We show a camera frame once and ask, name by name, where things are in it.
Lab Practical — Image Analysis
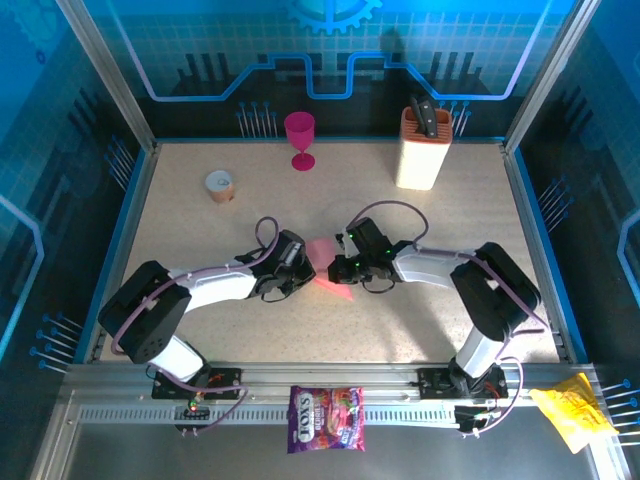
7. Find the small tin can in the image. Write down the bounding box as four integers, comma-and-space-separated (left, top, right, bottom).
204, 169, 236, 205

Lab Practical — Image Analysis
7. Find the cream knife block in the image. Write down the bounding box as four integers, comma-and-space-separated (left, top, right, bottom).
395, 106, 454, 191

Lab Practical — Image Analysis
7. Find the pink plastic goblet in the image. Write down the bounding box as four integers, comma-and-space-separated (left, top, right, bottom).
283, 111, 317, 173

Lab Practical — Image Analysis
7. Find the purple candy bag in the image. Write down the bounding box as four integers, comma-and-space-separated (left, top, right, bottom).
286, 384, 366, 454

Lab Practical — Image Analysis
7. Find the small controller board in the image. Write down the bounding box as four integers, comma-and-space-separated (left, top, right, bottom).
453, 404, 501, 440
173, 399, 212, 437

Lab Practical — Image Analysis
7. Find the yellow plastic bag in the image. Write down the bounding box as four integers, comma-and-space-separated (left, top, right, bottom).
528, 372, 620, 455

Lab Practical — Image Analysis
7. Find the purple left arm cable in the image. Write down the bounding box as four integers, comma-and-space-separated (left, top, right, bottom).
110, 215, 281, 438

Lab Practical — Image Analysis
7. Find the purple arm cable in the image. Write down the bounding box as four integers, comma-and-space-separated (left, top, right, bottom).
110, 215, 281, 438
344, 200, 551, 439

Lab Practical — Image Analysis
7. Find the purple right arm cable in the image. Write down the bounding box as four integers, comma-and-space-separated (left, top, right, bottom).
344, 200, 551, 439

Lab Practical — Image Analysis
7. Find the aluminium front rail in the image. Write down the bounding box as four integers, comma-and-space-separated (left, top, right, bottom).
62, 362, 601, 406

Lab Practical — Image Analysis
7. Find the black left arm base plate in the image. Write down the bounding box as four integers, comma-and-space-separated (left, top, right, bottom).
151, 367, 245, 401

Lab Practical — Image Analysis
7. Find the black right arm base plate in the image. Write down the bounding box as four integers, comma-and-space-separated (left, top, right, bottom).
417, 367, 510, 401

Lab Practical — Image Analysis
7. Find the slotted cable duct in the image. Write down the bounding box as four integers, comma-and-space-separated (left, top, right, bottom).
78, 404, 464, 426

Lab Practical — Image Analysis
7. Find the black handled knife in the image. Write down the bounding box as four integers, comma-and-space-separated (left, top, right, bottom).
419, 102, 440, 140
408, 94, 427, 136

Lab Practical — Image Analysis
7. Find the aluminium frame post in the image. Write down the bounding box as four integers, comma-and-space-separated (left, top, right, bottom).
501, 0, 601, 154
55, 0, 160, 154

